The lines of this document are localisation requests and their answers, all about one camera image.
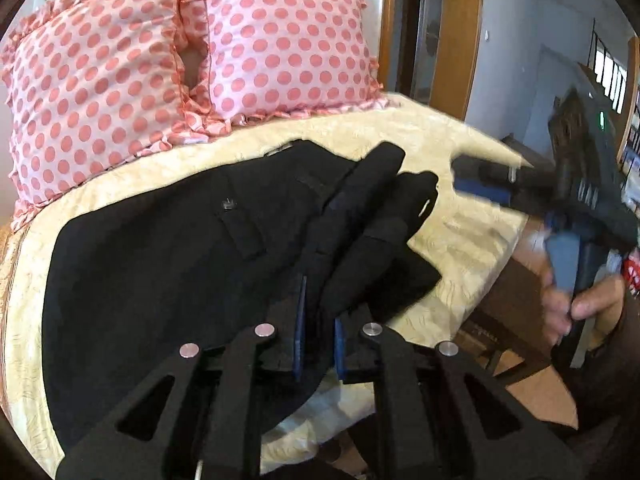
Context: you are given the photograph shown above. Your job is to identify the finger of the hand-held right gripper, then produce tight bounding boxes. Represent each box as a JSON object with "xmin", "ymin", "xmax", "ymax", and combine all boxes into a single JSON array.
[{"xmin": 451, "ymin": 154, "xmax": 557, "ymax": 212}]

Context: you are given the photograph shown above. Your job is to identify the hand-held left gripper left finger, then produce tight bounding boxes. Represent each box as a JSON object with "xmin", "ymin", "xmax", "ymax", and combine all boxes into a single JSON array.
[{"xmin": 55, "ymin": 274, "xmax": 308, "ymax": 480}]

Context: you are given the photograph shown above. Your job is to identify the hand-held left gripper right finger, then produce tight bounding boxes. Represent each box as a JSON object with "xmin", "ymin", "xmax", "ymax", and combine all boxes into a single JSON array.
[{"xmin": 334, "ymin": 316, "xmax": 585, "ymax": 480}]

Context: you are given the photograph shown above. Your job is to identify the black pants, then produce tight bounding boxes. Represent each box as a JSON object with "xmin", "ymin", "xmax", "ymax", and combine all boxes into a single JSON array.
[{"xmin": 41, "ymin": 140, "xmax": 442, "ymax": 453}]

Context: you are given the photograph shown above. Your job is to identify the person's right hand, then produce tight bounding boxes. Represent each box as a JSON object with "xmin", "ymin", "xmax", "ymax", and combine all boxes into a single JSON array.
[{"xmin": 541, "ymin": 269, "xmax": 627, "ymax": 350}]

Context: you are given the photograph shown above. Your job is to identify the white bed sheet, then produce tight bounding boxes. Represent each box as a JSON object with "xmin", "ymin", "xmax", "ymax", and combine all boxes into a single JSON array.
[{"xmin": 260, "ymin": 385, "xmax": 377, "ymax": 462}]

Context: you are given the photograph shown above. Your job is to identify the cream bed blanket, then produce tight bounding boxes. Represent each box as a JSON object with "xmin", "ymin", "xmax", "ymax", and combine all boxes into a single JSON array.
[{"xmin": 0, "ymin": 94, "xmax": 532, "ymax": 467}]

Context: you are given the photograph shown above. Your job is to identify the black stair railing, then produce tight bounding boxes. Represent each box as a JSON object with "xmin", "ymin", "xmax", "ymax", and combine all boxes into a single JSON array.
[{"xmin": 589, "ymin": 17, "xmax": 629, "ymax": 117}]

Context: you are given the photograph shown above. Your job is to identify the brown wooden chair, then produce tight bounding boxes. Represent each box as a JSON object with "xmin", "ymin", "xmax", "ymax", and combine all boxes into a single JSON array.
[{"xmin": 459, "ymin": 245, "xmax": 581, "ymax": 431}]

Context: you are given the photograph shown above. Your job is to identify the person's dark clothing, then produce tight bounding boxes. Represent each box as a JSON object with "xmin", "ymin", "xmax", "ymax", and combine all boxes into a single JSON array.
[{"xmin": 567, "ymin": 305, "xmax": 640, "ymax": 480}]

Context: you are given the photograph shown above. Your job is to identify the pink polka dot pillow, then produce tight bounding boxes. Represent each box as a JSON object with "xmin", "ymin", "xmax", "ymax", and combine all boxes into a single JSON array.
[
  {"xmin": 182, "ymin": 0, "xmax": 402, "ymax": 142},
  {"xmin": 0, "ymin": 0, "xmax": 213, "ymax": 233}
]

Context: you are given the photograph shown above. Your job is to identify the wooden door frame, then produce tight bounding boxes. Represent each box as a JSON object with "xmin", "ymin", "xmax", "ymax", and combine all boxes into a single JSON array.
[{"xmin": 377, "ymin": 0, "xmax": 485, "ymax": 122}]

